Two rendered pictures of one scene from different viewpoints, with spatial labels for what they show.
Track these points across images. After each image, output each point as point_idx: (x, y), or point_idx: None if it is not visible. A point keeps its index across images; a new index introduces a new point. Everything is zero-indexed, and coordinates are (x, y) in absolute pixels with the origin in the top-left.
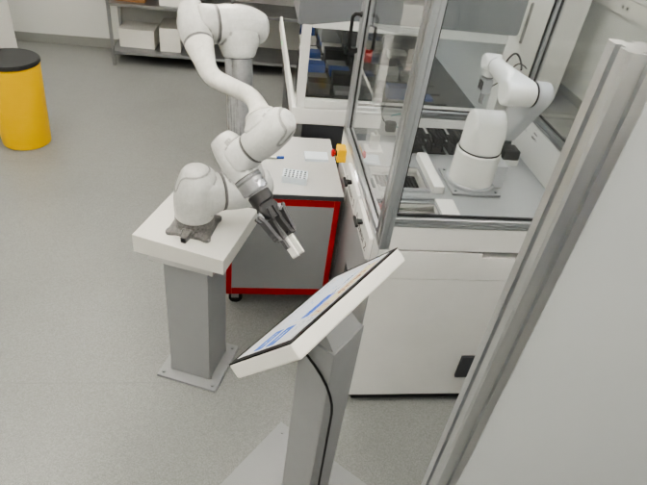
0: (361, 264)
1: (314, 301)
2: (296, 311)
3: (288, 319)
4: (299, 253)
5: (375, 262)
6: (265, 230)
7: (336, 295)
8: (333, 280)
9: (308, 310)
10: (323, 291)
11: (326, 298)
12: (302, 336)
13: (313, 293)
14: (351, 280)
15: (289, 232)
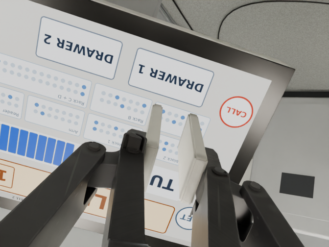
0: (239, 173)
1: (80, 101)
2: (73, 37)
3: (16, 42)
4: (183, 128)
5: (168, 226)
6: (25, 203)
7: (31, 187)
8: (227, 95)
9: (18, 115)
10: (156, 92)
11: (46, 156)
12: None
13: (193, 37)
14: (103, 195)
15: (200, 196)
